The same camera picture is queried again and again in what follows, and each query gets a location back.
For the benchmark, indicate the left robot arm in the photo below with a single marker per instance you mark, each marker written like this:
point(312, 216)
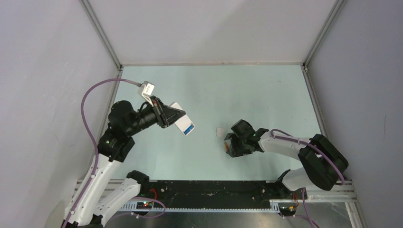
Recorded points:
point(88, 209)

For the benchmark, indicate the right controller board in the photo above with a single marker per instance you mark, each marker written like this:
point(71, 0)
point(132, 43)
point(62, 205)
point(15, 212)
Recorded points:
point(287, 209)

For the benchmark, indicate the controller board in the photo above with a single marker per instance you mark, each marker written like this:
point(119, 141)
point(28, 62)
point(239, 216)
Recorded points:
point(287, 209)
point(144, 205)

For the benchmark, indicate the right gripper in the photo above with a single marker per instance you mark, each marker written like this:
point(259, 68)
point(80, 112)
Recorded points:
point(235, 151)

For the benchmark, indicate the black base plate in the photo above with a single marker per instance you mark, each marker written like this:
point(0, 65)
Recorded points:
point(211, 194)

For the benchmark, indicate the left controller board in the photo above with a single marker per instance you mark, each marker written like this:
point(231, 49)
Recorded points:
point(144, 205)

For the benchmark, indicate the white battery cover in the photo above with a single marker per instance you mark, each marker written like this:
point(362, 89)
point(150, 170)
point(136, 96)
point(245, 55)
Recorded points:
point(220, 132)

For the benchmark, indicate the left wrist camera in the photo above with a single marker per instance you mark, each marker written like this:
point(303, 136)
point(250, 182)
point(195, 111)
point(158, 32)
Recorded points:
point(145, 91)

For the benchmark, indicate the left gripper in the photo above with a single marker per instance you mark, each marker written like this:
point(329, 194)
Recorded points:
point(172, 115)

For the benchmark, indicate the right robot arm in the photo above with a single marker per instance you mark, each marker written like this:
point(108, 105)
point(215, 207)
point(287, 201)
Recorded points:
point(323, 164)

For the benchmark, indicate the blue battery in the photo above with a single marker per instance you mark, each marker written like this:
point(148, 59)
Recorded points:
point(188, 129)

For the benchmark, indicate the white remote control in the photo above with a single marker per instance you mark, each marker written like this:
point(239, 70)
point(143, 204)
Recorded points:
point(183, 122)

